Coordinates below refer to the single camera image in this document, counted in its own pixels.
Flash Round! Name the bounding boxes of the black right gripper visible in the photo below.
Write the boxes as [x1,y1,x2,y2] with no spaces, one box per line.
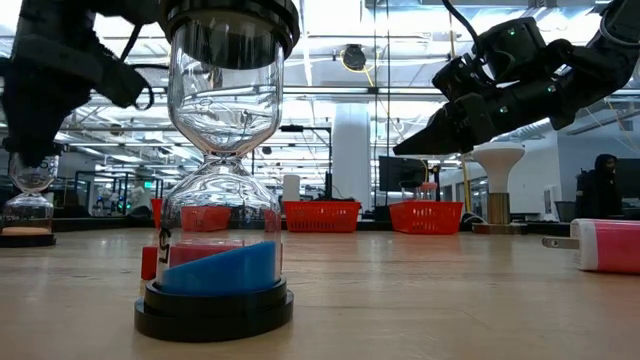
[391,81,557,157]

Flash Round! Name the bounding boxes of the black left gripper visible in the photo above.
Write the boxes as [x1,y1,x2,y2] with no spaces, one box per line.
[0,36,152,169]

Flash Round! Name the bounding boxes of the pink capped hourglass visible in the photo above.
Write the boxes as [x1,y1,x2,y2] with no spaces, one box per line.
[419,181,440,203]

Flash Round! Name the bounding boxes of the white sand hourglass black caps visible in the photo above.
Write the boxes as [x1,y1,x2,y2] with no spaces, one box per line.
[398,180,424,203]

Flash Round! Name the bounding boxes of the orange sand hourglass black caps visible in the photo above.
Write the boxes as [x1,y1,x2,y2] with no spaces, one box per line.
[0,149,57,249]

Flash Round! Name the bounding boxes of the blue sand hourglass black caps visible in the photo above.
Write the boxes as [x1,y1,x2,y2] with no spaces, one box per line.
[133,0,301,344]

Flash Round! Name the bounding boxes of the dark office chair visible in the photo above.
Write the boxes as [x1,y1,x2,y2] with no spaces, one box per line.
[553,200,577,224]

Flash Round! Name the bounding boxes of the black monitor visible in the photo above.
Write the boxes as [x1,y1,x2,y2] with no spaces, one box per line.
[378,155,429,193]

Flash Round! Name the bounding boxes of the white mushroom lamp wooden base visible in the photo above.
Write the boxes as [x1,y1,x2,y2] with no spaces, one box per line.
[472,141,529,235]

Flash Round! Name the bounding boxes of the red plastic basket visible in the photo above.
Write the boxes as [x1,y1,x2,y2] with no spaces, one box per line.
[283,200,362,234]
[388,200,465,236]

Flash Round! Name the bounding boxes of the long ceiling light bar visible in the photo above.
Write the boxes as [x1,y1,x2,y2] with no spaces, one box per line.
[149,85,640,98]

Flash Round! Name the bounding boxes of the white cylinder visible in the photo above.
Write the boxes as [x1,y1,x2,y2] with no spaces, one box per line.
[282,173,302,203]

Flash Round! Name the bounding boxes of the red digital timer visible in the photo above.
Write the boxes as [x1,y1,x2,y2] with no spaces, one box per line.
[140,240,285,281]

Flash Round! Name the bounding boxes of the person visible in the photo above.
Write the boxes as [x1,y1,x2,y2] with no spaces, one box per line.
[574,153,625,220]

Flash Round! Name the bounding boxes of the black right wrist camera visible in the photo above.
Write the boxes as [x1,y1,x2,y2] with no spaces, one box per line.
[432,54,496,101]

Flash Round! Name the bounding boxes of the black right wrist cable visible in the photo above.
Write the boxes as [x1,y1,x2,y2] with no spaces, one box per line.
[441,0,481,56]

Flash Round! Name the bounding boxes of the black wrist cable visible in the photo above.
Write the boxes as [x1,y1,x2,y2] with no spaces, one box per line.
[127,22,155,112]
[441,0,481,56]

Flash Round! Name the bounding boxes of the black ceiling cable reel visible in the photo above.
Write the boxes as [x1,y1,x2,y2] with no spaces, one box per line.
[342,43,368,72]

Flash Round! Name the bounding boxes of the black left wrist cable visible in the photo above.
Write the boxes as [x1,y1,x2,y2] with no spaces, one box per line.
[127,22,155,112]

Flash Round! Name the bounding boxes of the black rack frame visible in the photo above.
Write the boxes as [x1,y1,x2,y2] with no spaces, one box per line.
[251,124,333,201]

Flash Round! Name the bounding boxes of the dark wall screen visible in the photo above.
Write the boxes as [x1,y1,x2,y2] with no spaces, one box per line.
[615,158,640,200]

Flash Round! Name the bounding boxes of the pink and white wall charger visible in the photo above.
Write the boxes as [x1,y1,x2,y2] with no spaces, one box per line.
[541,217,640,276]

